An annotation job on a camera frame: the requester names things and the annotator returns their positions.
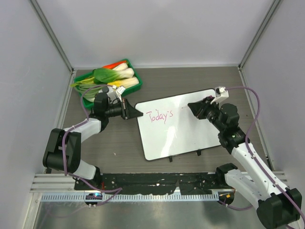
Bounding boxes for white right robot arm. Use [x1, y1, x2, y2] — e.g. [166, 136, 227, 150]
[187, 96, 302, 229]

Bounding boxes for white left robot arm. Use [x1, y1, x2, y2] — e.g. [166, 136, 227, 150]
[42, 93, 143, 190]

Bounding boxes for green bok choy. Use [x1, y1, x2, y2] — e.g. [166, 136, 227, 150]
[92, 68, 134, 83]

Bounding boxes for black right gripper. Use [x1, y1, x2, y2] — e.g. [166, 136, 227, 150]
[188, 97, 226, 132]

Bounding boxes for green plastic tray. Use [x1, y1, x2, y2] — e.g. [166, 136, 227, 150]
[71, 59, 142, 109]

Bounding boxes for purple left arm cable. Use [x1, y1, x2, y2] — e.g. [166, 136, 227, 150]
[61, 84, 123, 207]

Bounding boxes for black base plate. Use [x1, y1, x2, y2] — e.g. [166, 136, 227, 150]
[87, 172, 232, 195]

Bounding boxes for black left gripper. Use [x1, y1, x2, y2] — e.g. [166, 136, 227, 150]
[105, 98, 143, 120]

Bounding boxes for white whiteboard black frame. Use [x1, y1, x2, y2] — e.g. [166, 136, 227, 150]
[135, 89, 220, 161]

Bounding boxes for white bottle grey cap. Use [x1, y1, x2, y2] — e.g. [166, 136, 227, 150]
[98, 87, 116, 100]

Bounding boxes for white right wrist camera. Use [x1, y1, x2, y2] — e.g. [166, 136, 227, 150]
[210, 86, 229, 104]

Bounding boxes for green long beans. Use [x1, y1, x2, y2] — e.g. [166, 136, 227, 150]
[70, 83, 103, 103]

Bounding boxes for white bok choy stalk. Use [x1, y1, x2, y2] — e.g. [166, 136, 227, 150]
[113, 62, 129, 71]

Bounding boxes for yellow white cabbage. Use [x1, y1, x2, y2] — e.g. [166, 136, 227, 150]
[108, 77, 142, 95]

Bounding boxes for orange carrot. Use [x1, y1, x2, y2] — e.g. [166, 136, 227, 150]
[103, 60, 126, 69]

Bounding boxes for slotted grey cable duct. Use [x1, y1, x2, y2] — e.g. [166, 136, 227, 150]
[41, 192, 219, 202]

